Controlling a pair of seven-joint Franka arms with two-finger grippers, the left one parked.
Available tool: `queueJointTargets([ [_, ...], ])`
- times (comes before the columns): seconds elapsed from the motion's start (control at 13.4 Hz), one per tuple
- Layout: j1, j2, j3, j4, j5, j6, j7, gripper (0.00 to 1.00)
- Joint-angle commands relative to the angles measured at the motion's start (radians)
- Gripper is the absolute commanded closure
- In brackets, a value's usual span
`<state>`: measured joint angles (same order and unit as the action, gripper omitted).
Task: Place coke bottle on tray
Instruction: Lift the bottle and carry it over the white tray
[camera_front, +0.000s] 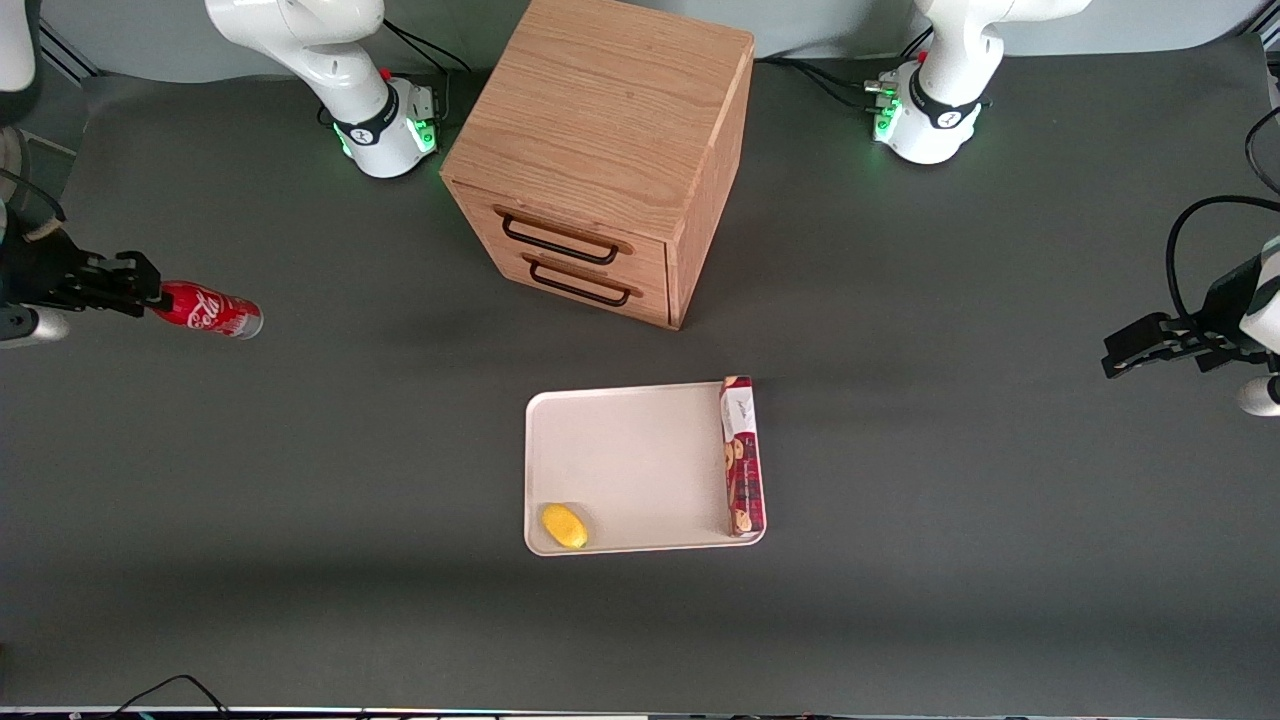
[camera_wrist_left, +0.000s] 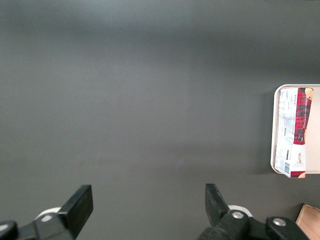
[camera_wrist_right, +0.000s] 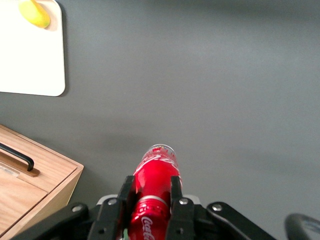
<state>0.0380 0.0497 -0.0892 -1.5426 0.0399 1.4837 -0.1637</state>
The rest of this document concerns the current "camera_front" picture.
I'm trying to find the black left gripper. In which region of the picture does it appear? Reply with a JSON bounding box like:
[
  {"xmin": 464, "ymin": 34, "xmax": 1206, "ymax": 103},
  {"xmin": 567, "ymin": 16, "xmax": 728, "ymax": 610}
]
[{"xmin": 1102, "ymin": 254, "xmax": 1273, "ymax": 380}]

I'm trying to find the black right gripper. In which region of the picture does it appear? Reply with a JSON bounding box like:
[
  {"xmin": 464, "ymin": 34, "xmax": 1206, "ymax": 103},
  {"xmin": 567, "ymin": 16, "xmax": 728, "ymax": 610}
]
[{"xmin": 0, "ymin": 228, "xmax": 163, "ymax": 320}]

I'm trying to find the red coke bottle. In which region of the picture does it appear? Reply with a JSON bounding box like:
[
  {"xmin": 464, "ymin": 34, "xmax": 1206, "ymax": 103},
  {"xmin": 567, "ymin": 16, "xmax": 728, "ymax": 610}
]
[{"xmin": 150, "ymin": 281, "xmax": 264, "ymax": 340}]

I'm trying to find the white rectangular plastic tray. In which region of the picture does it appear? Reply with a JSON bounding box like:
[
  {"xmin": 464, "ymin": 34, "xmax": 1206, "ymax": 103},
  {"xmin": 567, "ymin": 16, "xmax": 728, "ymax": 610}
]
[{"xmin": 524, "ymin": 380, "xmax": 768, "ymax": 557}]

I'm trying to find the red tartan cookie box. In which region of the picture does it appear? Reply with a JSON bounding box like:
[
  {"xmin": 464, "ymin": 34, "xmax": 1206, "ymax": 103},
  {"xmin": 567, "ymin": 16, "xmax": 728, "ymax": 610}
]
[{"xmin": 720, "ymin": 375, "xmax": 767, "ymax": 539}]

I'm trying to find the yellow lemon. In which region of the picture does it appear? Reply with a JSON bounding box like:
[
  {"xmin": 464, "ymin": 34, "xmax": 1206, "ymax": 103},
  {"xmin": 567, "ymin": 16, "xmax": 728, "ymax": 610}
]
[{"xmin": 541, "ymin": 503, "xmax": 589, "ymax": 550}]

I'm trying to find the wooden two-drawer cabinet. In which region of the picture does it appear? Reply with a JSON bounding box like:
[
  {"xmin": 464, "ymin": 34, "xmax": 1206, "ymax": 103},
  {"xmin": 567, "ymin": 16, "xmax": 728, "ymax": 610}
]
[{"xmin": 440, "ymin": 0, "xmax": 756, "ymax": 331}]

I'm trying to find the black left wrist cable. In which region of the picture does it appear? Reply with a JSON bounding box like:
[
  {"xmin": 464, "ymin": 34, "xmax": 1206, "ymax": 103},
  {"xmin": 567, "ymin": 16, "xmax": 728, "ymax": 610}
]
[{"xmin": 1165, "ymin": 194, "xmax": 1280, "ymax": 326}]

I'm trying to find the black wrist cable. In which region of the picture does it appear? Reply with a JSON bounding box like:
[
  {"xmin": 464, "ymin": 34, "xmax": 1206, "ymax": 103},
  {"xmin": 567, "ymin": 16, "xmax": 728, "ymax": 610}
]
[
  {"xmin": 1165, "ymin": 194, "xmax": 1280, "ymax": 326},
  {"xmin": 0, "ymin": 165, "xmax": 67, "ymax": 243}
]

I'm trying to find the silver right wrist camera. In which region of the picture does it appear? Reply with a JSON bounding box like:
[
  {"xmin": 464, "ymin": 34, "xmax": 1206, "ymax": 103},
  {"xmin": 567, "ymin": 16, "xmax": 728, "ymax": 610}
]
[{"xmin": 0, "ymin": 305, "xmax": 72, "ymax": 349}]

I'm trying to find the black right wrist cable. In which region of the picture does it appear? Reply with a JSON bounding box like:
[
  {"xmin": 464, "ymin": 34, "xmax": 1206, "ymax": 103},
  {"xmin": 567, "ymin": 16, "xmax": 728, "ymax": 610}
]
[{"xmin": 0, "ymin": 165, "xmax": 67, "ymax": 243}]

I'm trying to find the thin black looping cable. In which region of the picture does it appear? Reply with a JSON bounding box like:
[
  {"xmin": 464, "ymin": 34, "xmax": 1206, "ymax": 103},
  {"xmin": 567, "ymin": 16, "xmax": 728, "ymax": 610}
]
[{"xmin": 1244, "ymin": 104, "xmax": 1280, "ymax": 197}]

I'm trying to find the black right arm base cable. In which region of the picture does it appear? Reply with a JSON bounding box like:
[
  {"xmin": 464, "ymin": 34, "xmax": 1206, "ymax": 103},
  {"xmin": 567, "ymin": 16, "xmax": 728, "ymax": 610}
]
[{"xmin": 380, "ymin": 15, "xmax": 473, "ymax": 79}]

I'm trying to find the black arm base cable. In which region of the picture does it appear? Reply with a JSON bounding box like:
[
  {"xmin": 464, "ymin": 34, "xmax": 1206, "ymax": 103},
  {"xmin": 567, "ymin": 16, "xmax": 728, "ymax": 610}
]
[
  {"xmin": 380, "ymin": 15, "xmax": 473, "ymax": 79},
  {"xmin": 755, "ymin": 55, "xmax": 901, "ymax": 113}
]

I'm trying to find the black cable at table edge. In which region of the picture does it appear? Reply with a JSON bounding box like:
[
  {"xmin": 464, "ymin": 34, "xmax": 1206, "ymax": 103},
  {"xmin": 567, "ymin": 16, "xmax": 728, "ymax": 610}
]
[{"xmin": 100, "ymin": 674, "xmax": 233, "ymax": 720}]

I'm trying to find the black metal drawer handle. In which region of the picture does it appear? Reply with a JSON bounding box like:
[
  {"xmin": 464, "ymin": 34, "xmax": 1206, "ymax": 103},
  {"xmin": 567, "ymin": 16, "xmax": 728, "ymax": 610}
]
[
  {"xmin": 527, "ymin": 261, "xmax": 634, "ymax": 308},
  {"xmin": 499, "ymin": 212, "xmax": 622, "ymax": 267}
]

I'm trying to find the black left arm base cable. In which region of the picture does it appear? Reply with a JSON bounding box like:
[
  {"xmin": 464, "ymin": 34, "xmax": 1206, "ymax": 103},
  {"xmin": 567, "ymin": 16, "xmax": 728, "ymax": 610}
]
[{"xmin": 755, "ymin": 55, "xmax": 901, "ymax": 113}]

